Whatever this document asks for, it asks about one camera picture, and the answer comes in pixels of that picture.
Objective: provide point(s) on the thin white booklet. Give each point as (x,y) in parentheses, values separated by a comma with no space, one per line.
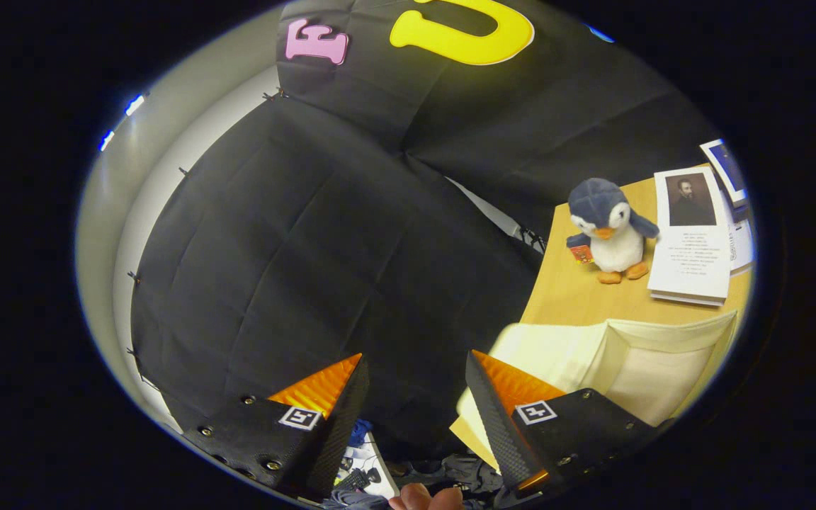
(741,244)

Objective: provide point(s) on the blue penguin plush toy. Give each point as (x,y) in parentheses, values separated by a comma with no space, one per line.
(610,241)

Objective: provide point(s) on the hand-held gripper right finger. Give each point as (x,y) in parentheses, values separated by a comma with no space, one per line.
(500,432)

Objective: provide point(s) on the white book with portrait cover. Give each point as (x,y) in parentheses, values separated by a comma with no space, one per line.
(691,262)

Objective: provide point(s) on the small ceiling light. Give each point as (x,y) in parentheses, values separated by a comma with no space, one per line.
(105,140)
(134,105)

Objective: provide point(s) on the blue cloth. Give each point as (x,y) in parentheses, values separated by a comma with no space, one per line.
(360,432)

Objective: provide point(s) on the book with blue picture cover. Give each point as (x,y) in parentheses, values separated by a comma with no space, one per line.
(727,170)

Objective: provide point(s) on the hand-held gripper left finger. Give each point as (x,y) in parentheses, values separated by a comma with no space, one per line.
(337,432)

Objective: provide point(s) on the cream fabric storage box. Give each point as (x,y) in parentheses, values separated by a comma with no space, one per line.
(656,375)

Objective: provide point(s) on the grey blue clothing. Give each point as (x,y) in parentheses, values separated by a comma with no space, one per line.
(465,471)

